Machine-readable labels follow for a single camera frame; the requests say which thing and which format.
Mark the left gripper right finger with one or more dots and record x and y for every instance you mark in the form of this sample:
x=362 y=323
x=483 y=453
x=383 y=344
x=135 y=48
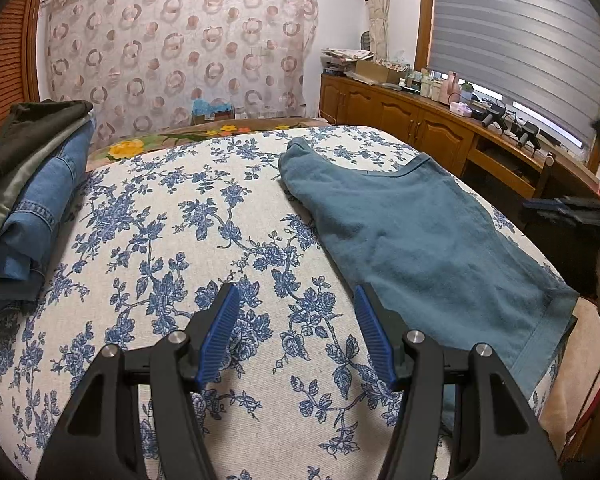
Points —
x=495 y=436

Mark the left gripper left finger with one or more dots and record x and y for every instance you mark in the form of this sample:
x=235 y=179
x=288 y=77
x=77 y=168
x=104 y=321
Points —
x=98 y=433

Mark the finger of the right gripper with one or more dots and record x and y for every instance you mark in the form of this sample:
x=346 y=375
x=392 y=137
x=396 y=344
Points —
x=575 y=208

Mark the teal blue pants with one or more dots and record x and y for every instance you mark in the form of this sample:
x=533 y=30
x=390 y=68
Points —
x=432 y=252

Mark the wooden sideboard cabinet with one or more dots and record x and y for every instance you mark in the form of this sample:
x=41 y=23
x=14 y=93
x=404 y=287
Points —
x=460 y=145

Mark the black spare gripper near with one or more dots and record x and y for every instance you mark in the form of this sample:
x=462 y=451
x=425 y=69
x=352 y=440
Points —
x=526 y=134

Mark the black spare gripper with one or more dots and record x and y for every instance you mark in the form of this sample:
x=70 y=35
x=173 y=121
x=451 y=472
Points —
x=488 y=114
x=526 y=134

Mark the black spare gripper far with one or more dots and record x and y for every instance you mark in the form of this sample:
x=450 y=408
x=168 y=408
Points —
x=488 y=114

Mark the pink bottle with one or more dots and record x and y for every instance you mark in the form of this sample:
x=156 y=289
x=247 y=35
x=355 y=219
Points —
x=450 y=91

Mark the dark navy folded garment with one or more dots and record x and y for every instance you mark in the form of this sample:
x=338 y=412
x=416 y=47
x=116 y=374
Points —
x=5 y=284

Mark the grey window blind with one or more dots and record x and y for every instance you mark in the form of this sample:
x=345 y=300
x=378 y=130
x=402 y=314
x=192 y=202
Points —
x=542 y=54

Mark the blue floral bed sheet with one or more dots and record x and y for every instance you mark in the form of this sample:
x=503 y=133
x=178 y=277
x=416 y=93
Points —
x=147 y=243

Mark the blue denim folded jeans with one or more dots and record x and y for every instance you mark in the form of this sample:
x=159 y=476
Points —
x=30 y=229

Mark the brown cardboard box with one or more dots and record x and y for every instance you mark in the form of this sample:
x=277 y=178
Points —
x=377 y=73

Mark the grey green folded garment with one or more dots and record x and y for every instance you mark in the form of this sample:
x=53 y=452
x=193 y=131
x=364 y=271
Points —
x=12 y=185

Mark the stack of papers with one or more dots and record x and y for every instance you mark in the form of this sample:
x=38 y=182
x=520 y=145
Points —
x=342 y=61

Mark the colourful flower blanket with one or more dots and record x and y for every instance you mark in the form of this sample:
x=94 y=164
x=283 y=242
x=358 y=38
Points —
x=151 y=142

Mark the cream lace side curtain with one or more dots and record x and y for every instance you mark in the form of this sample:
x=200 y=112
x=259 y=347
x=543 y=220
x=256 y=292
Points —
x=378 y=25

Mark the dark olive folded garment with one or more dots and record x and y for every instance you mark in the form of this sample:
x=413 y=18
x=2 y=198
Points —
x=30 y=126

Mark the cardboard box with blue cloth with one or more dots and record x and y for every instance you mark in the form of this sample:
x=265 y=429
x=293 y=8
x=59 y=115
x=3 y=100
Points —
x=215 y=111

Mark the pink circle pattern curtain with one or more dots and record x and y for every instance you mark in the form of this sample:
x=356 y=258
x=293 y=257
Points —
x=141 y=63

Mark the brown louvred wardrobe door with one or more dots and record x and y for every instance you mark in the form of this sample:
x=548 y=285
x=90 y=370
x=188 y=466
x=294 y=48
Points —
x=18 y=73

